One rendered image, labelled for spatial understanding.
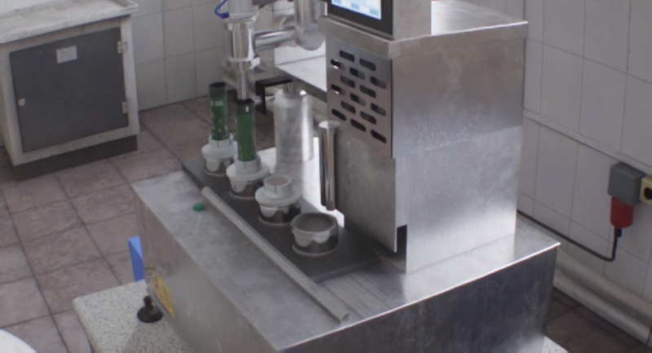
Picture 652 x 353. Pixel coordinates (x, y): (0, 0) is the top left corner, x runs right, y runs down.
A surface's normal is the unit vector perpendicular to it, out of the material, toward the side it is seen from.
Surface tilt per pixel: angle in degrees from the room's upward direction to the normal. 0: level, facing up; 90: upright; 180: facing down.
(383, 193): 90
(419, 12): 90
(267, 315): 0
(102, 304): 0
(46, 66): 90
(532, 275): 90
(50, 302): 0
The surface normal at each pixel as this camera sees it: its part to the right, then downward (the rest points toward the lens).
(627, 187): -0.85, 0.23
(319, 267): -0.02, -0.91
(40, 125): 0.53, 0.33
